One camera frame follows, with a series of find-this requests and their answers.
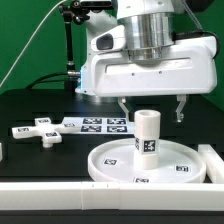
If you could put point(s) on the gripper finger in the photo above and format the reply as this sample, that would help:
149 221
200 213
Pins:
126 108
182 100

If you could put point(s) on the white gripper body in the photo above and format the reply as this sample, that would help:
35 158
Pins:
187 67

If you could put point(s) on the white round table top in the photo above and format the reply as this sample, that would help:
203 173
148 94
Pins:
120 161

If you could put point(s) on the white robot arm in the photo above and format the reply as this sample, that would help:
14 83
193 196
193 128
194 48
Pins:
132 50

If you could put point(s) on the white marker tag sheet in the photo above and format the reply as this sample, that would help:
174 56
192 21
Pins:
100 125

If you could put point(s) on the white cross-shaped table base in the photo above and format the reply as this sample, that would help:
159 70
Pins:
49 133

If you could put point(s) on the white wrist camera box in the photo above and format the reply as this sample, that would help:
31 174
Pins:
112 40

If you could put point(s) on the white right fence rail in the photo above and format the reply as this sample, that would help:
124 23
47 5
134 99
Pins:
214 163

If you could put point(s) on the white fence rail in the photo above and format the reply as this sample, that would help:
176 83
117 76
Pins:
118 196
214 163

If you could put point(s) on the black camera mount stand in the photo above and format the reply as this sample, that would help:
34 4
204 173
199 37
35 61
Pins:
70 43

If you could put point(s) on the white front fence rail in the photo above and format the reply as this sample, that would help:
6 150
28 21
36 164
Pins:
118 196

